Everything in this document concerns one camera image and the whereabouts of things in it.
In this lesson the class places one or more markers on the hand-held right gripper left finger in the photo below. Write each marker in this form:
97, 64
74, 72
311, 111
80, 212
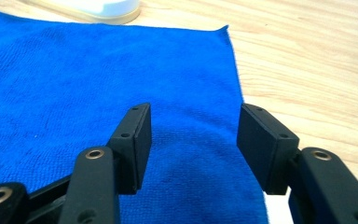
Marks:
130, 149

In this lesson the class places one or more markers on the white round container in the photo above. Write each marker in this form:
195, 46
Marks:
105, 9

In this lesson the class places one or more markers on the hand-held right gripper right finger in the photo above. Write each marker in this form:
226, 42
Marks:
270, 149

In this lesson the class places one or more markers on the blue microfibre cloth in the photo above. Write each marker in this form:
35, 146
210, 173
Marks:
105, 93

